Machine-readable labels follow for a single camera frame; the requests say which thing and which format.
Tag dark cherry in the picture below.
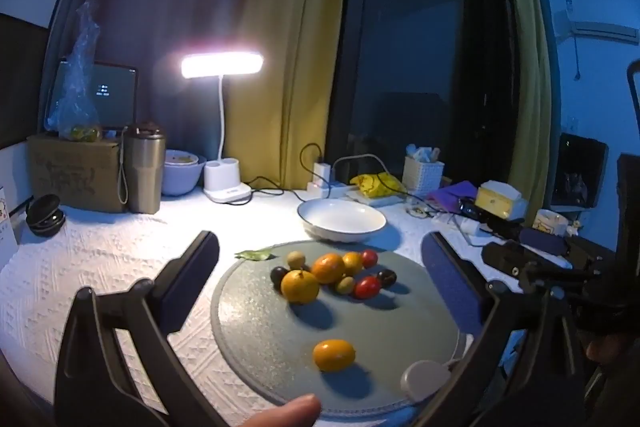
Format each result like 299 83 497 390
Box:
376 269 397 288
270 267 290 291

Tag red cherry tomato front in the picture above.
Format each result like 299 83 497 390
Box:
352 275 382 300

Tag red cherry tomato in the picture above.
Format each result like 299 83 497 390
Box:
360 249 378 269
352 275 382 300

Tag small orange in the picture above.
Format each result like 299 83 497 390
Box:
343 251 363 277

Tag small yellow-green fruit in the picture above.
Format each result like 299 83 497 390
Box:
333 275 356 296

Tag large mandarin orange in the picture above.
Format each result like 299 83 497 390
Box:
310 253 345 285

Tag small orange kumquat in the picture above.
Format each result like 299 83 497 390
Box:
312 339 356 373

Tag orange with stem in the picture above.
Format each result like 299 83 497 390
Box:
280 270 320 305

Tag tan longan fruit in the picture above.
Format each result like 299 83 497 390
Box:
286 251 306 270

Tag operator thumb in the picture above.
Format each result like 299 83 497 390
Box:
242 395 321 427

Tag yellow tissue box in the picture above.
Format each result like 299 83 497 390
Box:
475 181 528 221

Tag green curtain right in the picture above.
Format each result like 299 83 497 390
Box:
509 0 552 225

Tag purple cloth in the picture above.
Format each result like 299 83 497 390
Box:
426 181 477 213

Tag white round lid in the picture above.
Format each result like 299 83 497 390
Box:
400 360 451 403

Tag white woven basket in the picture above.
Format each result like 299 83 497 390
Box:
402 144 444 196

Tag yellow snack bag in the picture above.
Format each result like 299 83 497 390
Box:
349 172 406 199

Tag white lace tablecloth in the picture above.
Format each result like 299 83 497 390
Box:
0 185 576 427

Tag white shallow bowl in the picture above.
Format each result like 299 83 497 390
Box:
297 198 387 243

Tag white power strip with charger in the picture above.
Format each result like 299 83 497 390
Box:
306 162 357 199

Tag round grey placemat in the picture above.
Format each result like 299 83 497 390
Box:
210 241 471 421

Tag black stacked bowls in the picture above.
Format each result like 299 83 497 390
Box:
26 194 66 239

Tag green leaf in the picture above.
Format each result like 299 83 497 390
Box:
235 249 273 262

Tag white air conditioner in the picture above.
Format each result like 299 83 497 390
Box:
553 10 639 46

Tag cardboard box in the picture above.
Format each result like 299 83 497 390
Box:
27 134 125 213

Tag lavender mixing bowl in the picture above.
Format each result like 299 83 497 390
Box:
162 150 205 196

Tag white desk lamp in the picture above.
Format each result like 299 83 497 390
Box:
180 50 264 205

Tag yellow curtain left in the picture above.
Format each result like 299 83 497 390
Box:
224 0 343 188

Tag steel tumbler with lid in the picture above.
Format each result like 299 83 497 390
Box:
118 121 166 215

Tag clear plastic bag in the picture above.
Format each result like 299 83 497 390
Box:
46 0 102 143

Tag tablet screen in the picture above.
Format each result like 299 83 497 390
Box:
45 58 138 131

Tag blue curtain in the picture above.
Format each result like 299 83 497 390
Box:
39 0 245 159

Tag black power cable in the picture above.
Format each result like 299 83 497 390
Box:
229 142 327 207

